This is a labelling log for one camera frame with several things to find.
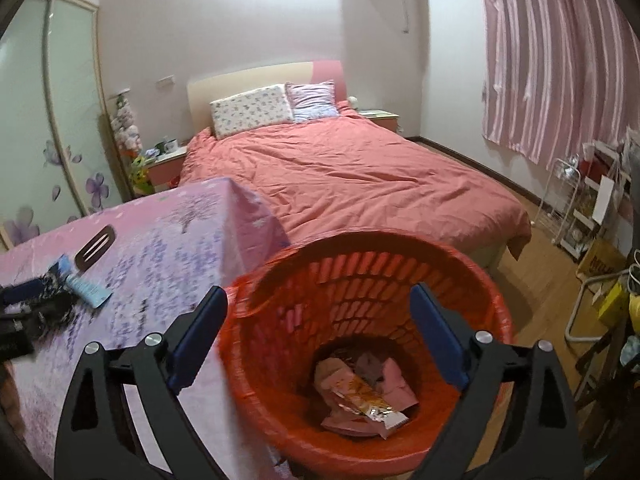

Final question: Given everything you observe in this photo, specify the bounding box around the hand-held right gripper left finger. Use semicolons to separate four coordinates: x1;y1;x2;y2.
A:
56;286;229;480

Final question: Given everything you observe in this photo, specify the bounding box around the person's left forearm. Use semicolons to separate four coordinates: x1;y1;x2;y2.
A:
0;361;28;461

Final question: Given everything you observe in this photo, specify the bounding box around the black white patterned wrapper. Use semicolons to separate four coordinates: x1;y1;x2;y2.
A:
31;269;77;328

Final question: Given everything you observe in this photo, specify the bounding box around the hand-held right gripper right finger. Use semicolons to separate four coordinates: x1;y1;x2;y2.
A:
410;282;585;480

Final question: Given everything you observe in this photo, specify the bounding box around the white floral pillow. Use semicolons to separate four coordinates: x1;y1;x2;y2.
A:
210;85;295;140

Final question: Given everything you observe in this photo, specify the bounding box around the blue white tube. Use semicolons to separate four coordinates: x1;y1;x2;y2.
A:
54;255;112;308

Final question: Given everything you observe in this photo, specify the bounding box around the red box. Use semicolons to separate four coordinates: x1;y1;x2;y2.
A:
580;157;609;184

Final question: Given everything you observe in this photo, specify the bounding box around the dark wooden chair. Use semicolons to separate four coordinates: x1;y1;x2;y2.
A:
574;310;640;413

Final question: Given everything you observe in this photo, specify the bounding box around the plush toy bouquet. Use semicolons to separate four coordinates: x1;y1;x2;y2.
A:
111;95;144;154

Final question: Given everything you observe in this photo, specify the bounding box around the cream pink headboard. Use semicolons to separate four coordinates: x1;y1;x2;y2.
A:
186;60;347;134

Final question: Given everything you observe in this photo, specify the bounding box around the yellow green plush toy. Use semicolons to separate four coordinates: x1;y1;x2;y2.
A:
129;155;154;196

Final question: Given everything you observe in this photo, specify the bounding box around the pink curtain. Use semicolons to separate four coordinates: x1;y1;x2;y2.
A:
474;0;640;164

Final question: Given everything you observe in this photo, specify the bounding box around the yellow box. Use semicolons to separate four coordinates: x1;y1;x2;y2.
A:
597;282;629;327

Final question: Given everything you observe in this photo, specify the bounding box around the orange plastic basket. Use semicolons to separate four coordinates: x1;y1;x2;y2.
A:
219;230;517;464

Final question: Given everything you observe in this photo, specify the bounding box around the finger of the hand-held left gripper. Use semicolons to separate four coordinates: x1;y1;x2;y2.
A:
0;280;46;307
0;296;75;334

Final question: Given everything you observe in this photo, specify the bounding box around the brown oval hair clip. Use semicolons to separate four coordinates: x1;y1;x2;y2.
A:
74;225;117;267

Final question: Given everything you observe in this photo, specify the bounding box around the white paper bag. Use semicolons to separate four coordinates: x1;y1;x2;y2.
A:
592;177;619;225

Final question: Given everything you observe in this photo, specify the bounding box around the white tissue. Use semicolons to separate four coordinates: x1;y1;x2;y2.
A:
315;357;362;402

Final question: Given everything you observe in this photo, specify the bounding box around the silver foil wrapper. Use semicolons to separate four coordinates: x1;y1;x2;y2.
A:
364;404;407;432

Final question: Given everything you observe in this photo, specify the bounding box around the pink striped pillow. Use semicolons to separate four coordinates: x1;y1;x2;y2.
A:
285;80;341;122

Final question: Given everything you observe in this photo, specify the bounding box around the pink white nightstand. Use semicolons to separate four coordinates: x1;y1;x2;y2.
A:
357;109;401;134
145;145;189;194

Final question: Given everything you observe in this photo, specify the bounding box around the flower print wardrobe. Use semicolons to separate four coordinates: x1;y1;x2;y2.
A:
0;0;127;252

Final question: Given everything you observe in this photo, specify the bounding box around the white tube frame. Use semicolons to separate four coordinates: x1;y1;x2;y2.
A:
565;277;609;344

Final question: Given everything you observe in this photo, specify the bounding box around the white shelf cart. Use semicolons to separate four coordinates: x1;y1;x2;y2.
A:
560;175;609;262

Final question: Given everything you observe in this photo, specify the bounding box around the bed with red cover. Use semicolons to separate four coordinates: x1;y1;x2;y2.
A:
178;101;532;262

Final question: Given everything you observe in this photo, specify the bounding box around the brown paper bag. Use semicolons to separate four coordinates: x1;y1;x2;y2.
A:
576;240;629;282

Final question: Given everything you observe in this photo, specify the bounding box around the pink paper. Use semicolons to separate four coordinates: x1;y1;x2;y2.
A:
382;360;420;409

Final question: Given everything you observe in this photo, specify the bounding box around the white wire rack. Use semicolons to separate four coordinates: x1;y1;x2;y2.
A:
532;157;582;244

